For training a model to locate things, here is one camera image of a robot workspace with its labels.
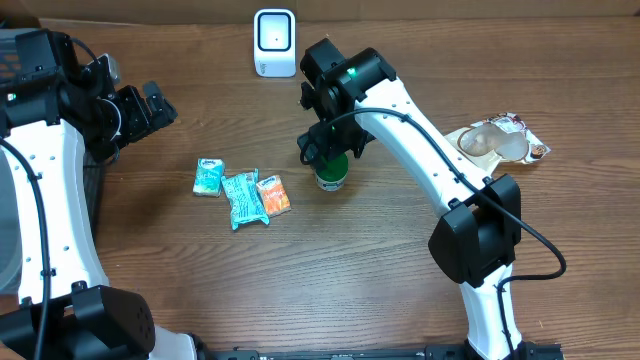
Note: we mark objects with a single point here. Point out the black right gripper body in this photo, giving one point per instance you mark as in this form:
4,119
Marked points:
343,134

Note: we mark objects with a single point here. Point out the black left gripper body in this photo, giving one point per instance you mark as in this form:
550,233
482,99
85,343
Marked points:
142,110

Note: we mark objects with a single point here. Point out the green lidded jar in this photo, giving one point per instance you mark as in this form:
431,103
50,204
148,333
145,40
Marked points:
332,176

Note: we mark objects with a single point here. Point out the green Kleenex tissue pack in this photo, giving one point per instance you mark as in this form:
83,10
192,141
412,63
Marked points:
208,177

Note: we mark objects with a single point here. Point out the orange tissue packet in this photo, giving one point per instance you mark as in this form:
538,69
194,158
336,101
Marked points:
273,196

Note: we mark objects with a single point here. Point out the light green wipes packet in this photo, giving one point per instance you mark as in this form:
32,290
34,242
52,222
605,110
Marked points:
245,201

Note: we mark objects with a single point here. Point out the clear bagged bread pack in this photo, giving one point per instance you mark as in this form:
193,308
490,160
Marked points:
502,138

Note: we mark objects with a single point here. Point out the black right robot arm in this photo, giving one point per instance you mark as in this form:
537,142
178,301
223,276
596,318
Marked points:
361,99

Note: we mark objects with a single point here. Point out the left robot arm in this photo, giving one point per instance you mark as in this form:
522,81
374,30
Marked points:
60,118

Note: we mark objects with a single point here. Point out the white barcode scanner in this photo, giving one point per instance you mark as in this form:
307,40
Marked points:
274,43

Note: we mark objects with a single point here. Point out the brown cardboard backdrop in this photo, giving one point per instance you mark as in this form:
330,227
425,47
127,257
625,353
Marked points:
242,11

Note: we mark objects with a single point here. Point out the grey plastic shopping basket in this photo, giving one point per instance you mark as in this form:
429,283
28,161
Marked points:
11,253

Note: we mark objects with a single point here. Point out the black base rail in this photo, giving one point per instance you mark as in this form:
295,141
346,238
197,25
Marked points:
526,351

